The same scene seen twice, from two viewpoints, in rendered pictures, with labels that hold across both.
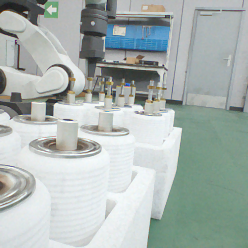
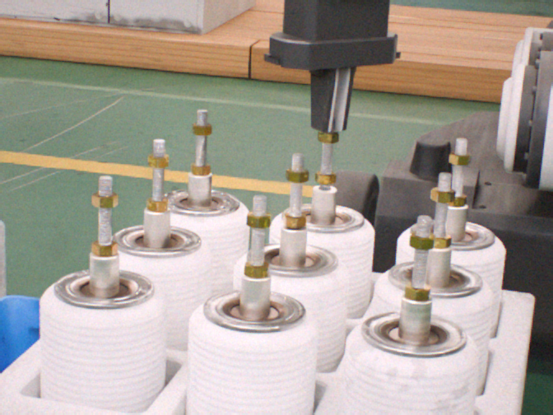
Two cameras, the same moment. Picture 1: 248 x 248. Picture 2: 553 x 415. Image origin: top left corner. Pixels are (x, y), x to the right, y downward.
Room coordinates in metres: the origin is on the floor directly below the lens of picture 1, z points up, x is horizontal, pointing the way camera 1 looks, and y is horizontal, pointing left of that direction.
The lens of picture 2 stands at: (0.74, -0.95, 0.60)
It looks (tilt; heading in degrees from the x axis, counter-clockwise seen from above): 17 degrees down; 87
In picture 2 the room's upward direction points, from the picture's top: 3 degrees clockwise
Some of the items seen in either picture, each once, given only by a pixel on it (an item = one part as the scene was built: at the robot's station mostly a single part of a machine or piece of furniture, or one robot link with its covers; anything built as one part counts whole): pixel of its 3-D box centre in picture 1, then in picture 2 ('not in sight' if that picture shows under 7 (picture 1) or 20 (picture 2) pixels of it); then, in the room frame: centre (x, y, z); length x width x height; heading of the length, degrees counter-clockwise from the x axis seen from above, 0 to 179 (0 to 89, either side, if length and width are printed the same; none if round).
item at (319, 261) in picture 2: (120, 106); (292, 260); (0.81, 0.02, 0.25); 0.08 x 0.08 x 0.01
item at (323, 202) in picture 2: (88, 98); (323, 206); (0.84, 0.13, 0.26); 0.02 x 0.02 x 0.03
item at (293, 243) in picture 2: (120, 102); (293, 245); (0.81, 0.02, 0.26); 0.02 x 0.02 x 0.03
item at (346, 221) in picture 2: (88, 102); (322, 219); (0.84, 0.13, 0.25); 0.08 x 0.08 x 0.01
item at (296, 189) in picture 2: (122, 90); (295, 199); (0.81, 0.02, 0.30); 0.01 x 0.01 x 0.08
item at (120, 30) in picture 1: (119, 30); not in sight; (5.94, 0.33, 1.54); 0.32 x 0.02 x 0.25; 75
